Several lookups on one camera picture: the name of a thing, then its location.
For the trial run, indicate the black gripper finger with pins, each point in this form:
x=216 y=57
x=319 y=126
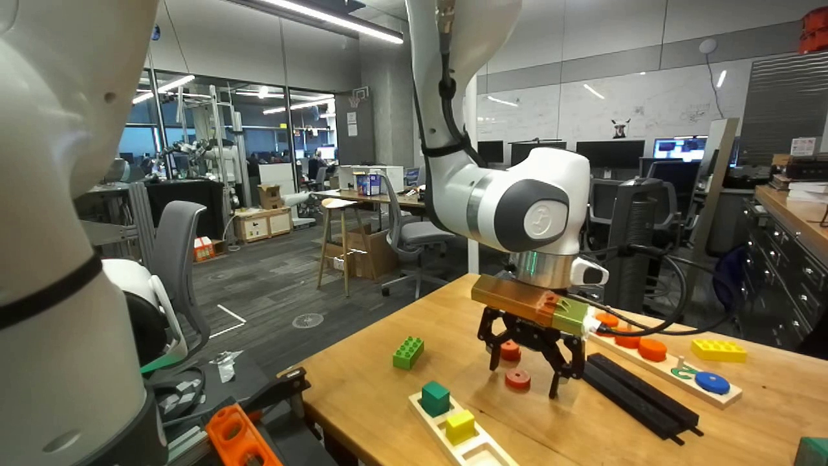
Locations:
x=493 y=339
x=566 y=362

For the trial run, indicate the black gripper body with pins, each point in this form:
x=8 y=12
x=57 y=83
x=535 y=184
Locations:
x=532 y=337

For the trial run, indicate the yellow wooden block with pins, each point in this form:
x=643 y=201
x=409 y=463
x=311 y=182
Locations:
x=460 y=426

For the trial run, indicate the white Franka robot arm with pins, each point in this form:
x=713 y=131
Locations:
x=53 y=260

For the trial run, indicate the teal green wooden block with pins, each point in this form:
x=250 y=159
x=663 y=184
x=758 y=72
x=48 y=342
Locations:
x=436 y=397

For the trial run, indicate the wooden compartment tray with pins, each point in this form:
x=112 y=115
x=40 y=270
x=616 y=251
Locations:
x=470 y=452

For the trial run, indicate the white vertical pole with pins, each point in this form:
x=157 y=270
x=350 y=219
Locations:
x=474 y=260

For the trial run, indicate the green toy brick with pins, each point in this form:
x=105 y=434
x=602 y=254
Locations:
x=408 y=352

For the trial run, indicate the grey swivel chair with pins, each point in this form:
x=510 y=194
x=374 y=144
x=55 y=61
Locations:
x=414 y=233

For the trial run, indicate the plain cardboard box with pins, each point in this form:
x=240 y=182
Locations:
x=372 y=254

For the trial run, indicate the yellow toy brick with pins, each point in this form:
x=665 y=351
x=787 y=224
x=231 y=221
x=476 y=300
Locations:
x=717 y=351

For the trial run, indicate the black mesh office chair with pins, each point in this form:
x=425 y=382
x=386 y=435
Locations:
x=643 y=224

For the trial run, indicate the wooden stool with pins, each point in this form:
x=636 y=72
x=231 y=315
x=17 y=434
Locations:
x=338 y=242

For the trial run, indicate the blue bag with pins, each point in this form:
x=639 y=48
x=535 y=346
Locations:
x=731 y=280

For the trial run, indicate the dark computer monitor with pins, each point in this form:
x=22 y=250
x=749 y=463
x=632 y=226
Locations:
x=608 y=155
x=537 y=149

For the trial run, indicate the pale slanted support beam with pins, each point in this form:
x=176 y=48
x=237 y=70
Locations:
x=709 y=210

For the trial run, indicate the black drawer workbench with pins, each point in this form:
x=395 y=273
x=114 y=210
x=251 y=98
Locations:
x=784 y=268

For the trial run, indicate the lit computer monitor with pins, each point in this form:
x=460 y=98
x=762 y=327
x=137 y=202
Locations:
x=678 y=149

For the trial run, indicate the low pale cabinet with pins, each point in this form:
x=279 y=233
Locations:
x=260 y=224

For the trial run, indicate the teal green object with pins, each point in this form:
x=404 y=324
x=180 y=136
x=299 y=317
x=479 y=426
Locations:
x=813 y=452

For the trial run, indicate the orange plastic holder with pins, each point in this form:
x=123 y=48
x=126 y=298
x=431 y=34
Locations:
x=235 y=435

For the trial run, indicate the grey office chair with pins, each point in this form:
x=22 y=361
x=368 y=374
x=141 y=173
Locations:
x=176 y=250

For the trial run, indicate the grey metal cabinet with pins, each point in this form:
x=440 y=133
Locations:
x=779 y=107

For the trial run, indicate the ceiling light strip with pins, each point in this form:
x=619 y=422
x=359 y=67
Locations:
x=338 y=22

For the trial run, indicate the orange storage bin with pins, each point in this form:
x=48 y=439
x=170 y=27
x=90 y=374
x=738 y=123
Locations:
x=813 y=30

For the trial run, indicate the wrist mounted camera box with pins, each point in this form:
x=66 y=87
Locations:
x=518 y=298

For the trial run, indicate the black plastic rail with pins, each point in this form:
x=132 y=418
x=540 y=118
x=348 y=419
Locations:
x=643 y=397

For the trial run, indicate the black clamp mount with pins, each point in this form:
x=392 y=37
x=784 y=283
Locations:
x=273 y=392

